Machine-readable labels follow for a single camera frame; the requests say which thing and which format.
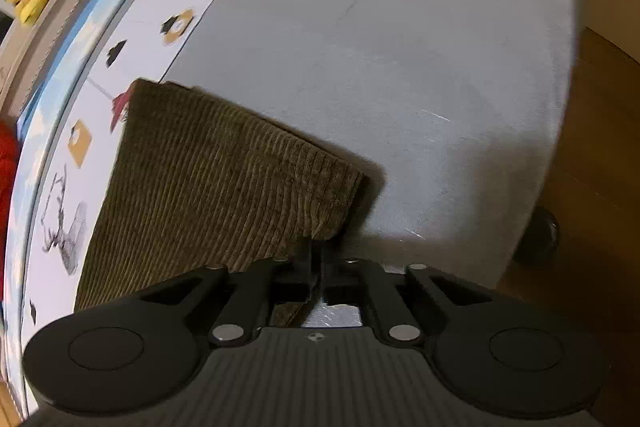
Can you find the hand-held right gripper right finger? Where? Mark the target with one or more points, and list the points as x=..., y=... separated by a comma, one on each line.
x=332, y=274

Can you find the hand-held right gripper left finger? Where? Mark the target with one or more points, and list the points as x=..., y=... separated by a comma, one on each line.
x=307, y=272

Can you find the black caster wheel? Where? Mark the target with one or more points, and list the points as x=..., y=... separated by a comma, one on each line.
x=539, y=234

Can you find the red folded blanket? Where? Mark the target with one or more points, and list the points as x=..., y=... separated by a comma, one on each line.
x=7, y=172

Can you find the light blue blanket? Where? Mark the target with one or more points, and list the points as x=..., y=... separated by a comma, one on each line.
x=92, y=14

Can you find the window sill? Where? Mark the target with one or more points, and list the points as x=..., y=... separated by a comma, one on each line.
x=50, y=37

